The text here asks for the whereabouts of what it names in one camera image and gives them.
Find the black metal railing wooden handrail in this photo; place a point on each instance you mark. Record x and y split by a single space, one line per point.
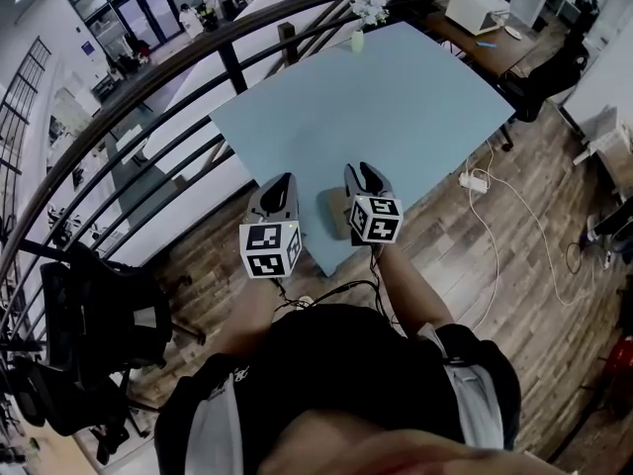
148 79

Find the grey brown item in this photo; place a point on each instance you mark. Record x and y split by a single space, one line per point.
332 211

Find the person's left forearm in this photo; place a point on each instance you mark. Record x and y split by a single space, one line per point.
249 314

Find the green vase with white flowers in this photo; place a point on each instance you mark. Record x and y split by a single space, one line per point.
358 41

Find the person's right forearm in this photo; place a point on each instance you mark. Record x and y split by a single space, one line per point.
410 290

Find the person's black grey shirt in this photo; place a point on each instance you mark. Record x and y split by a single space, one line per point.
346 374

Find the white cardboard box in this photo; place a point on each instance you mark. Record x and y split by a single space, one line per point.
605 134

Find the white desk lamp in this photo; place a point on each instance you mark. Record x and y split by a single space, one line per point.
512 31

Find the red round object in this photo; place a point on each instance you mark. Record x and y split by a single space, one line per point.
624 361

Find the blue pen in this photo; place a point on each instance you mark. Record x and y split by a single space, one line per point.
486 45

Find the brown wooden desk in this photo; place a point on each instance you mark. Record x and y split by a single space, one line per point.
487 60

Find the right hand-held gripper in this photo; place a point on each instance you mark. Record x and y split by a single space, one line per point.
376 218

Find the black mesh office chair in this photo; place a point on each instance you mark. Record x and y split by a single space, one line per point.
104 305
54 399

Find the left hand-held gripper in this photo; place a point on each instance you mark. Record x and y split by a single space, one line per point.
267 250

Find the light blue table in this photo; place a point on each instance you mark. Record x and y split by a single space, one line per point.
366 112

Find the white power strip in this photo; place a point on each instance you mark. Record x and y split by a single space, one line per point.
472 181

